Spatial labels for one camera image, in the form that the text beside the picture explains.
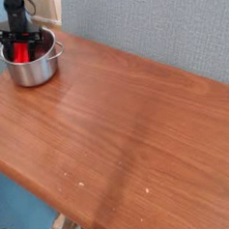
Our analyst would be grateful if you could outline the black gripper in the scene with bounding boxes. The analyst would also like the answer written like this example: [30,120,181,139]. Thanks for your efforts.
[0,0,43,62]

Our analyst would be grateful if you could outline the red plastic block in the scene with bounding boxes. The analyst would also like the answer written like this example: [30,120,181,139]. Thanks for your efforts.
[13,41,30,63]

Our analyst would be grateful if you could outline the stainless steel pot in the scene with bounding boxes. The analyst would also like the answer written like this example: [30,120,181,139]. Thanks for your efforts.
[0,27,64,88]

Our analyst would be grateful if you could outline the beige wooden cabinet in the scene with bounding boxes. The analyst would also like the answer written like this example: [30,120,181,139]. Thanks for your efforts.
[32,0,62,25]

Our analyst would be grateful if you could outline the black cable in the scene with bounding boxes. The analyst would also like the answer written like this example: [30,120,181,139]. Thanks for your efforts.
[23,0,38,17]

